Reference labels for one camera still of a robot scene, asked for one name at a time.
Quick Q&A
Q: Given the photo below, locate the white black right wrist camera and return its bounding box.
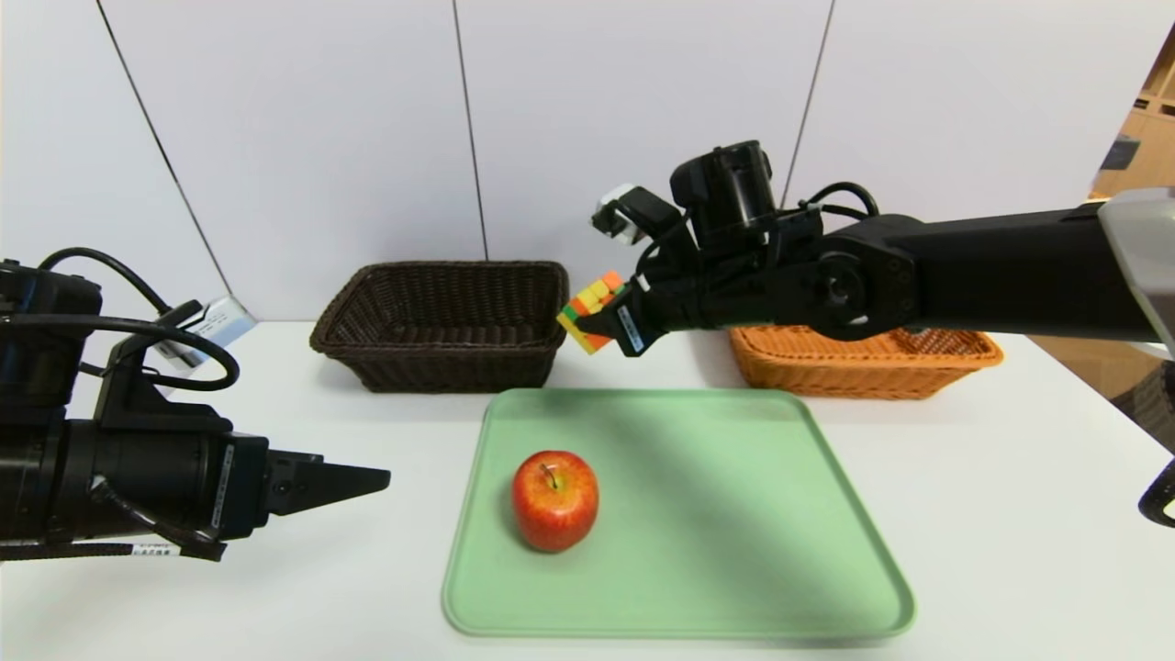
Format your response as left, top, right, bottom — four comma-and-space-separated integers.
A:
592, 184, 688, 249

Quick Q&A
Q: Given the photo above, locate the dark grey box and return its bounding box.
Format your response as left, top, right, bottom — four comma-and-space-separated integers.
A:
1099, 136, 1141, 173

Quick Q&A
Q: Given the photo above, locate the thin labelled left arm cable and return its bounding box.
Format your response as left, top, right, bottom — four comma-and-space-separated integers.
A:
0, 542, 228, 563

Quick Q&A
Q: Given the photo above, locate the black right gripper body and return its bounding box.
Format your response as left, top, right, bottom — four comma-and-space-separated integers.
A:
605, 274, 720, 358

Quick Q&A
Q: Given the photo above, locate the orange wicker basket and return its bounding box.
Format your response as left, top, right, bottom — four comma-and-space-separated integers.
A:
728, 323, 1004, 400

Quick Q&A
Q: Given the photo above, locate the wooden cabinet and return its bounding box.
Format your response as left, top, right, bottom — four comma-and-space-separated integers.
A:
1092, 18, 1175, 198

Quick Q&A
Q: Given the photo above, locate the smooth black right arm cable loop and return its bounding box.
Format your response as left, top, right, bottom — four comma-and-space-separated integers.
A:
1138, 459, 1175, 529

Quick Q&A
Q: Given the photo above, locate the colourful puzzle cube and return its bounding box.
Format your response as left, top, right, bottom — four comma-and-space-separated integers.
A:
556, 271, 634, 355

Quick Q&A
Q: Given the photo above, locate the dark mesh chair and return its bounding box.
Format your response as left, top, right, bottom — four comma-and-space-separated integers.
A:
1111, 363, 1175, 455

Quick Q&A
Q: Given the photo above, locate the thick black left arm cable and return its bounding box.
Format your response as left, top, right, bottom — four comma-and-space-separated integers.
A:
0, 246, 241, 393

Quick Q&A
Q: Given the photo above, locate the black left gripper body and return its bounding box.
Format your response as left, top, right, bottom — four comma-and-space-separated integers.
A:
64, 418, 270, 543

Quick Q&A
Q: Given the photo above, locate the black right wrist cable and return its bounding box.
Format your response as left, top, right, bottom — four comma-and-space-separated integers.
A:
799, 181, 882, 221

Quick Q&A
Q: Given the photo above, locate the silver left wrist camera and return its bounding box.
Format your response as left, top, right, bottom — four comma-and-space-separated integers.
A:
154, 296, 258, 368

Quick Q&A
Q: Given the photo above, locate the black left camera bracket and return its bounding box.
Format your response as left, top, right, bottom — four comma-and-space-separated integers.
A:
96, 303, 235, 434

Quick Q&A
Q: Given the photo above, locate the light green plastic tray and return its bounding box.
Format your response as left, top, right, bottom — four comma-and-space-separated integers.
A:
442, 388, 915, 638

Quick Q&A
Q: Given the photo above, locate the red apple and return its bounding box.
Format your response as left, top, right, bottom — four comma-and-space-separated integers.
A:
512, 450, 600, 553

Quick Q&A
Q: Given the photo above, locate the dark brown wicker basket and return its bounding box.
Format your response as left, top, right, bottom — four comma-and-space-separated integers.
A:
309, 262, 570, 394

